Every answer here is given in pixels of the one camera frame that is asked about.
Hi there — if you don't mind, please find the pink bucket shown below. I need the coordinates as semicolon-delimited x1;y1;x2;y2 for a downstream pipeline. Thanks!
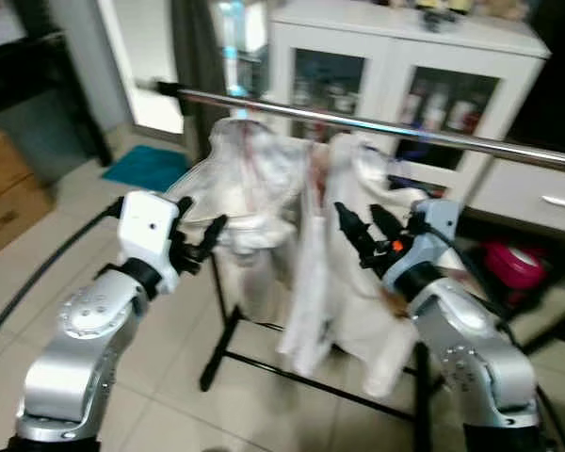
480;237;547;291

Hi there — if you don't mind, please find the black and yellow toy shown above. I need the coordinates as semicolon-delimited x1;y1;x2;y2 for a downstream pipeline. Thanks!
414;0;474;31

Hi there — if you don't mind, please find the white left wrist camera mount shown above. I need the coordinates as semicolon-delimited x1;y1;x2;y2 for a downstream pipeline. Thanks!
118;191;183;293

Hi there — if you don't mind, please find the white glass-door cabinet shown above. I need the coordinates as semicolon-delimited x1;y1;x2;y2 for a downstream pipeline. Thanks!
264;0;552;236

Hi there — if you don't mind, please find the teal floor mat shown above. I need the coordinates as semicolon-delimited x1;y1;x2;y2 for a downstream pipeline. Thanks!
101;143;191;194

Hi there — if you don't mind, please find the black cabinet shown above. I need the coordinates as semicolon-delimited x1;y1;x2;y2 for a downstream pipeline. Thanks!
508;0;565;156

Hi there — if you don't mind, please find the brown cardboard box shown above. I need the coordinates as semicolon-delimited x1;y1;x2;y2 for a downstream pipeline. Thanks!
0;127;56;255

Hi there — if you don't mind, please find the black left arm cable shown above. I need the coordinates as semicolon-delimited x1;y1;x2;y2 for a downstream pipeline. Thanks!
0;198;123;354

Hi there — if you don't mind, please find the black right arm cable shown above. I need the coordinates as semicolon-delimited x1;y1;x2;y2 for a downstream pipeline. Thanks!
424;221;565;452

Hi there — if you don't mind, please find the cream garment with tan patch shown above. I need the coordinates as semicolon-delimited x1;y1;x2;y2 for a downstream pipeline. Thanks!
278;132;453;398

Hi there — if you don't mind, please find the white water dispenser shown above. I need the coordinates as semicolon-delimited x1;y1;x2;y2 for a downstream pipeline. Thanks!
212;0;269;100

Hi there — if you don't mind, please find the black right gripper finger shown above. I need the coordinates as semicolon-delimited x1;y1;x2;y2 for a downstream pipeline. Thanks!
334;202;379;264
369;204;407;242

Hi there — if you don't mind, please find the black clothes rack silver rail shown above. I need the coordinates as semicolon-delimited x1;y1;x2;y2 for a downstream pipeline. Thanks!
155;81;565;452

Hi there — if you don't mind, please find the black side table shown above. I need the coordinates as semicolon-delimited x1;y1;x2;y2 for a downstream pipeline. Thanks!
0;33;114;169

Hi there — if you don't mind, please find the dark grey curtain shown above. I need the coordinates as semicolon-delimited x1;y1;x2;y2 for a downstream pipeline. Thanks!
169;0;232;161

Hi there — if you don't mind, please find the grey storage bin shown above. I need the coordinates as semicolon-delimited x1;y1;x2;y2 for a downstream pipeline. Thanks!
0;89;86;185

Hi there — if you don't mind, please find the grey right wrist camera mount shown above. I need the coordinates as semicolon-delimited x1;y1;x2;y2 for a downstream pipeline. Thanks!
381;200;462;283

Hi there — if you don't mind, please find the white low drawer unit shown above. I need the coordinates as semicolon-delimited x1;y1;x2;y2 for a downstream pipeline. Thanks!
466;158;565;236

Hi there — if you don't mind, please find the white t-shirt with grey logo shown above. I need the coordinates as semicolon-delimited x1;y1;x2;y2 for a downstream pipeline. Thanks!
165;118;314;321

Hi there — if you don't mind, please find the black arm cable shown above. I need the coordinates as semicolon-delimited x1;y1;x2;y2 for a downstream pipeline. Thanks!
424;221;565;452
0;198;123;354

